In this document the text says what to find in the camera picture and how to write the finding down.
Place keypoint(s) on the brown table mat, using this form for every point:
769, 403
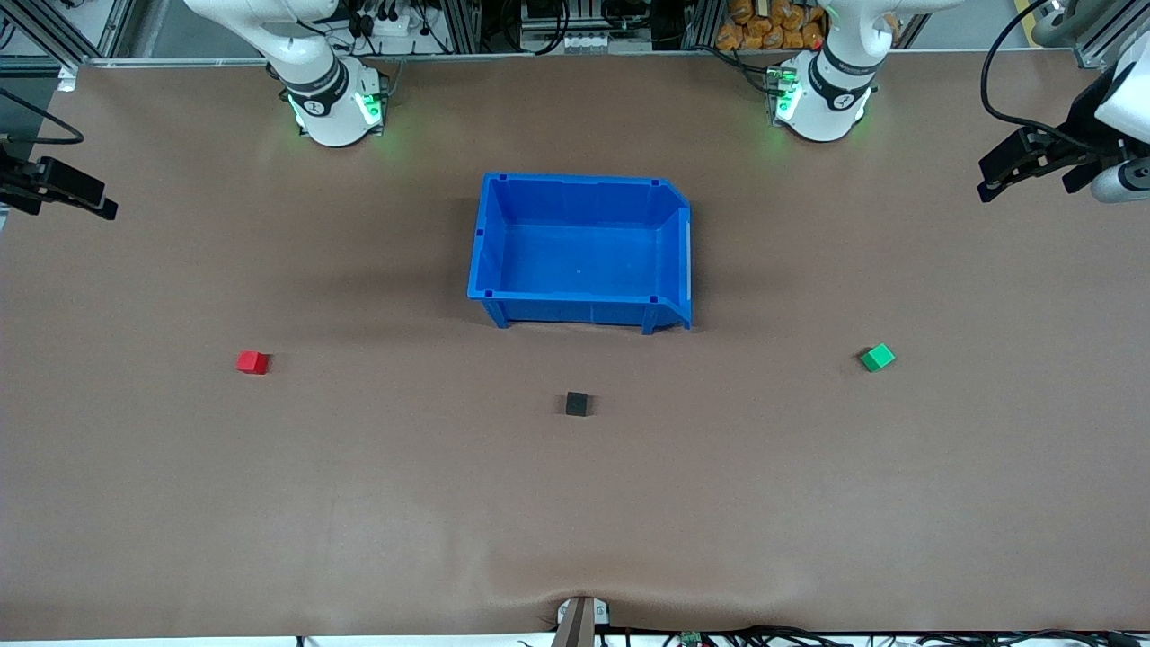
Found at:
359, 503

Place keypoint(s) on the aluminium frame strut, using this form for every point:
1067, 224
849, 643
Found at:
54, 36
1101, 45

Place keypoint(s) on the red cube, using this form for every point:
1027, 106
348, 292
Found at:
252, 363

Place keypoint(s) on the white power strip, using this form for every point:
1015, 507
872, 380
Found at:
391, 24

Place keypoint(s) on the white terminal block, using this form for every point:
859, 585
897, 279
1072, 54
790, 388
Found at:
557, 42

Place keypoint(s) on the green cube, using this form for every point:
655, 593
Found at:
878, 358

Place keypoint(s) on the orange packaged goods pile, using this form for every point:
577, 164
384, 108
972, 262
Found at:
773, 25

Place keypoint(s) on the blue plastic storage bin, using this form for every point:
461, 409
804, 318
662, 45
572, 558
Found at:
575, 261

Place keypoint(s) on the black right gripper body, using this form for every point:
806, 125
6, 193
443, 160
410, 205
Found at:
13, 181

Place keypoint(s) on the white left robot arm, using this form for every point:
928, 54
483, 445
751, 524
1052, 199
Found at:
822, 112

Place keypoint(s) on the grey metal clamp bracket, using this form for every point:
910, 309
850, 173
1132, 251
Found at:
582, 620

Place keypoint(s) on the black cube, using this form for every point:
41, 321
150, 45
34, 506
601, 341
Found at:
578, 404

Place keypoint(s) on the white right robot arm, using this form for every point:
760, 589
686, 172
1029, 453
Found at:
332, 117

